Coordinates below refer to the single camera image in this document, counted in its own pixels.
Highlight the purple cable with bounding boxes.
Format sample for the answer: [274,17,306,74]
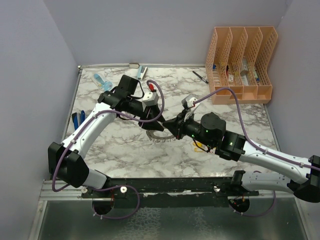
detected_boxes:
[51,79,166,221]
[192,87,320,218]

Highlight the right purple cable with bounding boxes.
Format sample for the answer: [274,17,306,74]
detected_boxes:
[192,87,320,218]

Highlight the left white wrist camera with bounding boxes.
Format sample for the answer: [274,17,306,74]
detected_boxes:
[141,91,159,108]

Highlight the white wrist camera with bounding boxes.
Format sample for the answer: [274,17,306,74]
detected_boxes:
[141,91,159,108]
[181,94,200,122]

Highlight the lower yellow key tag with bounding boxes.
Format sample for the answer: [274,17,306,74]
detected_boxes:
[193,147,203,153]

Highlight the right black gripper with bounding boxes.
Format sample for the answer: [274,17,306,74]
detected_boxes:
[162,108,215,149]

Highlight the light blue stapler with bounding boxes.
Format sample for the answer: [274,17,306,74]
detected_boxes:
[136,65,148,81]

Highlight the aluminium frame rail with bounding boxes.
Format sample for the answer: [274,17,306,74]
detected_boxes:
[39,180,294,201]

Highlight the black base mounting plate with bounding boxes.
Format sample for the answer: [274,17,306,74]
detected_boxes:
[49,174,291,209]

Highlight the blue white packaged item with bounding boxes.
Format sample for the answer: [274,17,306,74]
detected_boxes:
[93,73,113,92]

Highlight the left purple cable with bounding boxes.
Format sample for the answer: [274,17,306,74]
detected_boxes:
[51,79,166,221]

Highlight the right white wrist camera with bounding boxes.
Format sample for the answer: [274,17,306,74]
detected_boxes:
[181,94,200,122]

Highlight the round metal keyring disc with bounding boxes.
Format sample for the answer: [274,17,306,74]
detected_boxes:
[146,129,176,143]

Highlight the orange plastic file organizer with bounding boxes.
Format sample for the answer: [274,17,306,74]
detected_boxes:
[205,26,278,105]

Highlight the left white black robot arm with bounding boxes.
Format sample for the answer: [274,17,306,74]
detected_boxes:
[48,75,165,198]

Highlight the white clip at wall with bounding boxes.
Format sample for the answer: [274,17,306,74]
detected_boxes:
[128,62,140,69]

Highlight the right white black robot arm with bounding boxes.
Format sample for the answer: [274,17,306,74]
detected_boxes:
[163,112,320,203]

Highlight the black marker pen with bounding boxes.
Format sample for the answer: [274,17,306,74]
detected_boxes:
[192,70,209,84]

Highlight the dark blue stapler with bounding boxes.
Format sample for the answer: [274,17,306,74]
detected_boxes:
[71,110,86,130]

